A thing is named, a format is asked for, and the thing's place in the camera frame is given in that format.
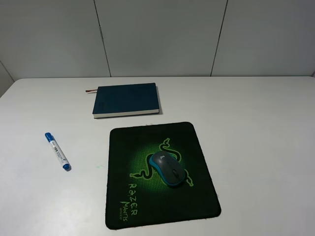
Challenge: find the black green Razer mouse pad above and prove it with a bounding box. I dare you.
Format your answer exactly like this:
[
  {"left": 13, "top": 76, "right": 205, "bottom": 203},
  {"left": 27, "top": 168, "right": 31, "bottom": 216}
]
[{"left": 105, "top": 122, "right": 221, "bottom": 230}]

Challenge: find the black teal computer mouse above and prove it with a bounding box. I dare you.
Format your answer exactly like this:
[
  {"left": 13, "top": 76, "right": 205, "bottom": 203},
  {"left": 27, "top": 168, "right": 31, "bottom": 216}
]
[{"left": 149, "top": 151, "right": 186, "bottom": 187}]

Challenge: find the blue and white marker pen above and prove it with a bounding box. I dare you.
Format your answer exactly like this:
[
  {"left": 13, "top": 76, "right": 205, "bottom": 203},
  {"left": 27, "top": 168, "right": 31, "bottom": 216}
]
[{"left": 45, "top": 133, "right": 71, "bottom": 172}]

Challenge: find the dark blue notebook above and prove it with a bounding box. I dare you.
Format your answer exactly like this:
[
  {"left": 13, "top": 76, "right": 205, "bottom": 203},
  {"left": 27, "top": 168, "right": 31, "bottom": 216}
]
[{"left": 86, "top": 83, "right": 160, "bottom": 119}]

